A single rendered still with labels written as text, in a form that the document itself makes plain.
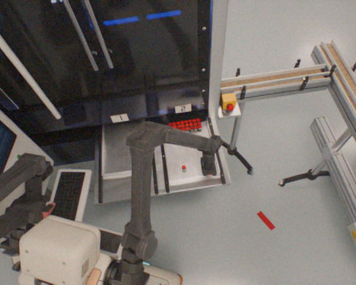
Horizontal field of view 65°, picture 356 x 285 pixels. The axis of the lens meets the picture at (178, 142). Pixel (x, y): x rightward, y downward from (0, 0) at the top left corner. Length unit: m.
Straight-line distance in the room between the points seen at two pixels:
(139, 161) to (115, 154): 0.75
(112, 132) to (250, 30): 2.37
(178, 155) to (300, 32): 2.51
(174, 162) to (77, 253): 0.76
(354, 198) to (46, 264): 1.66
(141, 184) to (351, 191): 1.43
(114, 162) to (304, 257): 1.54
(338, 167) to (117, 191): 1.36
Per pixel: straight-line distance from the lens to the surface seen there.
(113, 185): 1.50
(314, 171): 2.36
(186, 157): 1.50
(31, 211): 1.14
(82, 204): 1.61
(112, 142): 1.62
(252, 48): 3.35
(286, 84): 1.78
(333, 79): 1.89
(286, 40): 3.52
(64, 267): 0.95
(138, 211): 0.92
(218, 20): 1.15
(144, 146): 0.80
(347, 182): 2.02
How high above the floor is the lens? 2.22
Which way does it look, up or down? 60 degrees down
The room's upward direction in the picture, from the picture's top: 8 degrees counter-clockwise
